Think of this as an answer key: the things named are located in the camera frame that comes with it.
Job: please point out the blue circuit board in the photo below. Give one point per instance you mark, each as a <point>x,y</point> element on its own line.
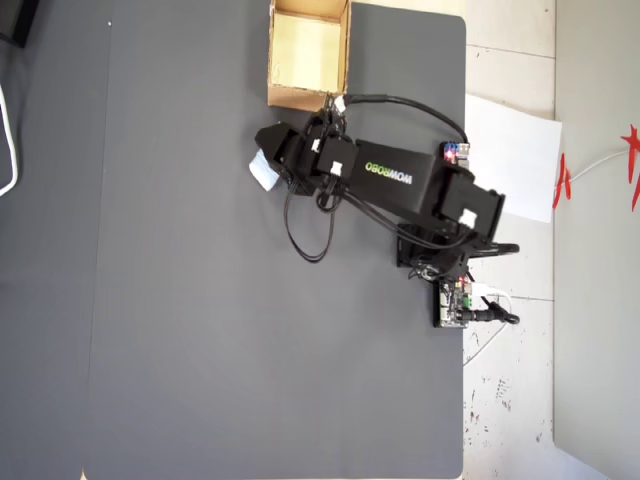
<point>454,152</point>

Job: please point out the pale yellow paper sheet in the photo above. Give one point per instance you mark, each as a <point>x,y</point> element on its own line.
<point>307,50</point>

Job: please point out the brown cardboard box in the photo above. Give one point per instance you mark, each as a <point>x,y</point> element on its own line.
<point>280,97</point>

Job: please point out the small controller circuit board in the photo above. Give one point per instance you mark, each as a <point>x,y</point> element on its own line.
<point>452,302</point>

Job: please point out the light blue block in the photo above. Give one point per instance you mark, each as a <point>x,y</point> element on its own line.
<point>262,172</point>

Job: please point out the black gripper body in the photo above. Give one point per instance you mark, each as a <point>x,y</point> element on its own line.
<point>302,165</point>

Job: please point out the black camera circuit board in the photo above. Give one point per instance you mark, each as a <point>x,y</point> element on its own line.
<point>330,107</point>

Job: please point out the white curved tube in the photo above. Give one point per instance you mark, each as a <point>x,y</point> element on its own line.
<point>16,165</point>

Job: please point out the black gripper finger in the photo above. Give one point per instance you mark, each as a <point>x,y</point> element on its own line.
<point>275,142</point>

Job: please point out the dark grey textured mat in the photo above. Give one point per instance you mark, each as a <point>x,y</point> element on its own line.
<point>200,325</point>

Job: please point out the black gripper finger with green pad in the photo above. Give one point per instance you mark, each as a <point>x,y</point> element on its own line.
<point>284,181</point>

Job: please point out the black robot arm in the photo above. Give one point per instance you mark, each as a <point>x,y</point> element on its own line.
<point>395,180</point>

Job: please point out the white paper sheet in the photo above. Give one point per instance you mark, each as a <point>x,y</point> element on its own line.
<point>510,160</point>

